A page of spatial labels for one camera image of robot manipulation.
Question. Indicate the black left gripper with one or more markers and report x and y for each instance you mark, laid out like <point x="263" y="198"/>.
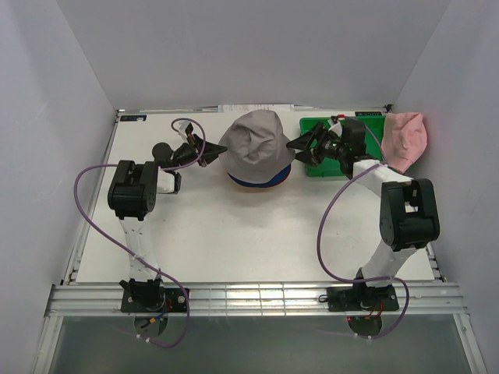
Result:
<point x="207" y="153"/>

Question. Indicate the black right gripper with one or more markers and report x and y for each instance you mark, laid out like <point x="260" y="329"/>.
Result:
<point x="303" y="143"/>

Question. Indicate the blue bucket hat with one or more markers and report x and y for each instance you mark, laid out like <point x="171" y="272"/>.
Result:
<point x="251" y="184"/>

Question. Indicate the grey bucket hat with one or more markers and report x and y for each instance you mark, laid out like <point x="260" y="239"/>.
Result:
<point x="256" y="147"/>

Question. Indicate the pink bucket hat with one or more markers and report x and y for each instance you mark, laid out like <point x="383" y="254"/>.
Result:
<point x="404" y="140"/>

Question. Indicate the dark red bucket hat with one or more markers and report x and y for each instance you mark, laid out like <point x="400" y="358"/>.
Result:
<point x="279" y="177"/>

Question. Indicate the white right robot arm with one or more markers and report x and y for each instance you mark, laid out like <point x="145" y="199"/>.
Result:
<point x="408" y="219"/>

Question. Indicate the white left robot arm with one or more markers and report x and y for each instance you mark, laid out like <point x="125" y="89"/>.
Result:
<point x="132" y="196"/>

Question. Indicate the paper sheets at back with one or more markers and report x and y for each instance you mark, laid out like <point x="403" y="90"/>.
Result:
<point x="224" y="108"/>

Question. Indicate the green plastic tray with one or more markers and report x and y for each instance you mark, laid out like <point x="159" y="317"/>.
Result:
<point x="331" y="168"/>

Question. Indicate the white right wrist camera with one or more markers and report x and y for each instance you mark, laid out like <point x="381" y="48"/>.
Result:
<point x="335" y="123"/>

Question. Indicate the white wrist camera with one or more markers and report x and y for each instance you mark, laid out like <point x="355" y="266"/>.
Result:
<point x="185" y="130"/>
<point x="335" y="123"/>

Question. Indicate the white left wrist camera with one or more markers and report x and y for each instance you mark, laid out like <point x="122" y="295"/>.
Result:
<point x="185" y="130"/>

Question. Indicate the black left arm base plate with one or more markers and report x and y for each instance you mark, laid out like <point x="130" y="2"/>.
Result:
<point x="175" y="298"/>

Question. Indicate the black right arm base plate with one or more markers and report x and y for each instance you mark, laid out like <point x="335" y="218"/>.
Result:
<point x="360" y="297"/>

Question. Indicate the aluminium front rail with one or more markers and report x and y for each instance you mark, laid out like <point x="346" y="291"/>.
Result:
<point x="273" y="299"/>

